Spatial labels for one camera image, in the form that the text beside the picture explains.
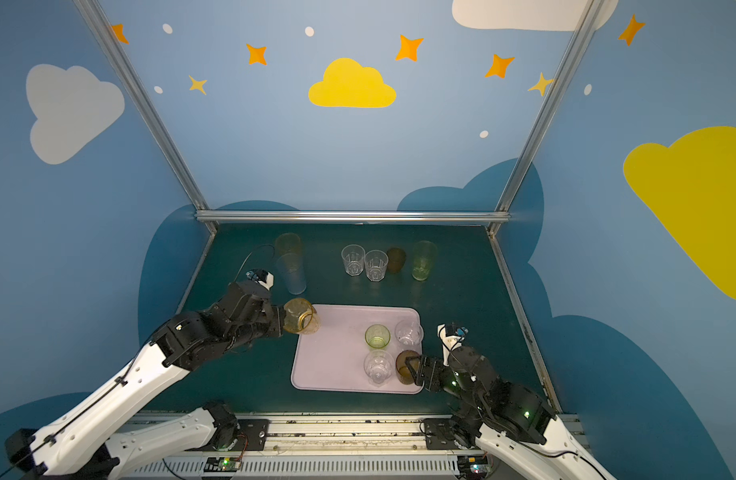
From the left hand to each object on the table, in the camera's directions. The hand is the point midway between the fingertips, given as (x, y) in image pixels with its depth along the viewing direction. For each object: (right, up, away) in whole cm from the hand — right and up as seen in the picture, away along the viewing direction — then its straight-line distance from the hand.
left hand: (291, 314), depth 70 cm
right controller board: (+44, -37, +1) cm, 57 cm away
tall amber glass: (-9, +18, +30) cm, 37 cm away
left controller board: (-17, -36, 0) cm, 40 cm away
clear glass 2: (+21, +12, +35) cm, 43 cm away
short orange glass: (0, -2, +8) cm, 8 cm away
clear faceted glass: (+21, -18, +14) cm, 31 cm away
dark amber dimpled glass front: (+28, -18, +12) cm, 36 cm away
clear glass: (+13, +14, +37) cm, 42 cm away
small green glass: (+21, -11, +20) cm, 31 cm away
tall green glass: (+37, +14, +31) cm, 50 cm away
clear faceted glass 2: (+30, -8, +14) cm, 34 cm away
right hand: (+31, -10, 0) cm, 32 cm away
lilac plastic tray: (+8, -16, +16) cm, 24 cm away
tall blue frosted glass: (-9, +10, +30) cm, 33 cm away
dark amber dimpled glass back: (+28, +13, +34) cm, 46 cm away
